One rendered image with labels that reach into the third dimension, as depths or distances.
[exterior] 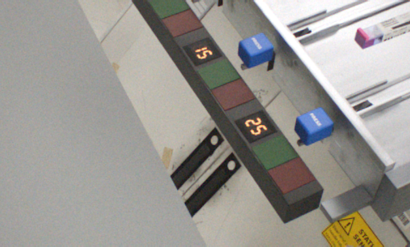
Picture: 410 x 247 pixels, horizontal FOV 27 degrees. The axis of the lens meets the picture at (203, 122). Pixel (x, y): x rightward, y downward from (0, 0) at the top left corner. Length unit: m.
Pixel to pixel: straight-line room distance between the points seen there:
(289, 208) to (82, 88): 0.22
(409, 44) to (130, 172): 0.35
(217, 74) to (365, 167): 0.18
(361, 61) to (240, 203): 0.44
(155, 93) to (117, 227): 0.76
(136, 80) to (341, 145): 0.65
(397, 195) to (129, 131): 0.25
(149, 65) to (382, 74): 0.62
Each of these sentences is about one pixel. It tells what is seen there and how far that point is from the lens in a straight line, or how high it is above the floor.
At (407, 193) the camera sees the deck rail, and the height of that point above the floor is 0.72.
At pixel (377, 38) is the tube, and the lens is 0.76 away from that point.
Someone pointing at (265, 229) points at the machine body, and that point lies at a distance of 1.25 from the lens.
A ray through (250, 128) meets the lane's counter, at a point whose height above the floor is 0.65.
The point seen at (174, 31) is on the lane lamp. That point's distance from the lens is 0.91.
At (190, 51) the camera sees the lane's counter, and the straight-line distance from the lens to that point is 0.89.
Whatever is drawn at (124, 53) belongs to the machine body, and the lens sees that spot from 1.47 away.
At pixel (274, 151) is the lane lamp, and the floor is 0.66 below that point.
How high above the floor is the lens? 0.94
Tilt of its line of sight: 22 degrees down
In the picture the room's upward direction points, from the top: 42 degrees clockwise
